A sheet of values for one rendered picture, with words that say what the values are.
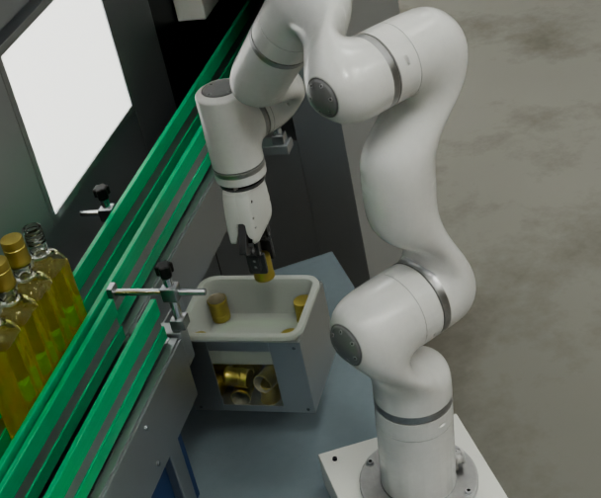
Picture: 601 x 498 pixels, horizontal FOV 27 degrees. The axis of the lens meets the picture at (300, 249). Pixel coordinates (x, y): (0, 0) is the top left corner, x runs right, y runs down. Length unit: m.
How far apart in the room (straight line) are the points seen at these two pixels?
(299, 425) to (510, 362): 1.33
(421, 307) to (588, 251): 2.19
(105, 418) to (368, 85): 0.65
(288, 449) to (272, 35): 0.84
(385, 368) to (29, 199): 0.74
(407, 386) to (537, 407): 1.59
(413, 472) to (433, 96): 0.63
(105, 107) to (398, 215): 0.95
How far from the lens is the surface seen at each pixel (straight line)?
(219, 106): 1.89
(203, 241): 2.38
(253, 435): 2.27
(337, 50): 1.50
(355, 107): 1.49
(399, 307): 1.71
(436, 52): 1.55
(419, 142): 1.60
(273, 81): 1.75
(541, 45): 5.16
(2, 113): 2.09
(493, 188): 4.24
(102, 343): 1.99
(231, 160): 1.93
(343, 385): 2.32
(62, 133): 2.28
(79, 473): 1.77
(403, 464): 1.92
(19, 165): 2.13
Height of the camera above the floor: 2.23
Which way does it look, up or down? 33 degrees down
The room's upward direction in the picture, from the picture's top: 12 degrees counter-clockwise
